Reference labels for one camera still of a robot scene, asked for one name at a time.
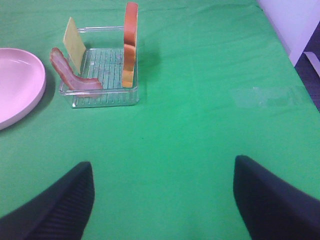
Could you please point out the pink plate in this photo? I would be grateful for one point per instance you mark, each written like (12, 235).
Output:
(22, 84)

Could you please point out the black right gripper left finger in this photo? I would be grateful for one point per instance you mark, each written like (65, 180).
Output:
(61, 212)

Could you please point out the toy cheese slice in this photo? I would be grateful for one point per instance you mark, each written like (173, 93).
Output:
(74, 44)

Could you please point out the toy bread slice upright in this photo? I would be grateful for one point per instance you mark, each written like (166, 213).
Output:
(130, 43)

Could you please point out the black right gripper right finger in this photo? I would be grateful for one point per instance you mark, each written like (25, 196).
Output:
(271, 208)

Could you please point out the toy bacon strip streaky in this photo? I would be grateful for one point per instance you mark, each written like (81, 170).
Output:
(74, 82)

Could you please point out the green tablecloth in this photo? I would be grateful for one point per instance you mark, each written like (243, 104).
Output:
(214, 82)

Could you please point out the clear plastic tray right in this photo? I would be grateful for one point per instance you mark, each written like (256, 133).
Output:
(103, 59)

